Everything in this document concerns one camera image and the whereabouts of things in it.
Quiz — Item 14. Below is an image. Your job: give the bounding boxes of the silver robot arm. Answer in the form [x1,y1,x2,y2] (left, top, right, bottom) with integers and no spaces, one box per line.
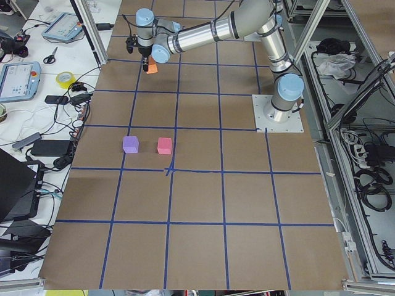
[125,0,304,123]

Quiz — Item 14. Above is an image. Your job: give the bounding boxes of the black phone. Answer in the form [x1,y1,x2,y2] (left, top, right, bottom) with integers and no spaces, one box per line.
[44,95,69,105]

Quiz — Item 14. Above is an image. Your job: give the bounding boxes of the black handled scissors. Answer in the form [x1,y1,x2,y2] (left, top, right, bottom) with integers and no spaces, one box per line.
[43,47,58,65]

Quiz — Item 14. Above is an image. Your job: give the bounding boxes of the pink foam block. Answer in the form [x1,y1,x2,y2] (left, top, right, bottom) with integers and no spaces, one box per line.
[157,137,173,155]

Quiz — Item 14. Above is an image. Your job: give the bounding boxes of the upper teach pendant tablet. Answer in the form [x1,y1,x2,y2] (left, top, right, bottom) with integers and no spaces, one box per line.
[41,12,83,43]

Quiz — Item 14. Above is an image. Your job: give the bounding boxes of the aluminium side frame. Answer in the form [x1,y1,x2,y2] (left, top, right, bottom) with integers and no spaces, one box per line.
[283,1,394,295]

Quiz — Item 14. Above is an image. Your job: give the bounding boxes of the black power adapter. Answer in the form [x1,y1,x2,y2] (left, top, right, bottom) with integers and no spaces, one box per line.
[31,139,71,157]

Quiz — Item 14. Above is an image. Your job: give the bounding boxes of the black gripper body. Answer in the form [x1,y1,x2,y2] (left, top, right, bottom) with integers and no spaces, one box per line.
[138,46,152,59]

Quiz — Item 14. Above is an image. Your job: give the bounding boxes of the yellow tape roll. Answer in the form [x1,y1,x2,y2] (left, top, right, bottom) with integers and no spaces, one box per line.
[56,71,77,89]

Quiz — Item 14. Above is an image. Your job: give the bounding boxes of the orange foam block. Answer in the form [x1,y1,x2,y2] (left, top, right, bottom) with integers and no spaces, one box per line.
[146,59,158,74]

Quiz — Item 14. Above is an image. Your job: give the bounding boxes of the lower teach pendant tablet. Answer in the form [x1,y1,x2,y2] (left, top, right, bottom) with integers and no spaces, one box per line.
[1,61,41,103]

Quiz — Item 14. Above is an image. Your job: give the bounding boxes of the black laptop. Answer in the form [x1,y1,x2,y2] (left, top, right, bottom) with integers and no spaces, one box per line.
[1,150,44,223]

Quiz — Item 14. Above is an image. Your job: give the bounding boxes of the crumpled white cloth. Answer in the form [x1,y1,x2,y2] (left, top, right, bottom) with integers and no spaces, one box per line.
[317,53,356,79]

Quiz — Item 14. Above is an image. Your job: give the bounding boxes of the black cloth bundle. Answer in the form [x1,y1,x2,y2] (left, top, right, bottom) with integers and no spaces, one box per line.
[316,38,351,55]

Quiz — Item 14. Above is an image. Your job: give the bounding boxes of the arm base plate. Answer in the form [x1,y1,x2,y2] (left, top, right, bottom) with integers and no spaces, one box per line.
[244,32,261,42]
[252,94,304,133]

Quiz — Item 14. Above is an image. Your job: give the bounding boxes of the teach pendant tablet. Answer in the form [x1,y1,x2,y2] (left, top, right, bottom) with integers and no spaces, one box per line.
[1,61,41,103]
[41,12,83,43]

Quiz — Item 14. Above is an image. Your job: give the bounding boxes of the coiled black cables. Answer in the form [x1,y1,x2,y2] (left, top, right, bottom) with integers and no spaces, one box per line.
[354,168,390,213]

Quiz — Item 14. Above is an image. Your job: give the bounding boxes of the purple foam block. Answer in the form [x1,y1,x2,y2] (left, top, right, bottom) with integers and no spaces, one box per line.
[122,136,139,154]

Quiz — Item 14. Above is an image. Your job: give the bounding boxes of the aluminium frame post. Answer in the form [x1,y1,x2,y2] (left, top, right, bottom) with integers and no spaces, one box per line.
[70,0,108,68]

